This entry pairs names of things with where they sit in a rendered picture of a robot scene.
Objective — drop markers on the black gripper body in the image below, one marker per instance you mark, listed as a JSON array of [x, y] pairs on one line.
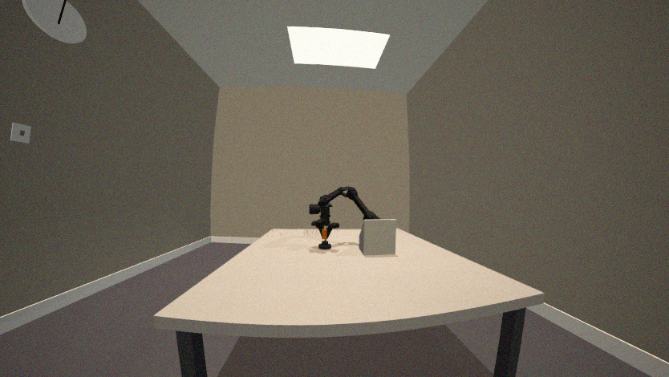
[[330, 226]]

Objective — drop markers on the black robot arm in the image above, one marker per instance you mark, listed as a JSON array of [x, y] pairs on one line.
[[323, 205]]

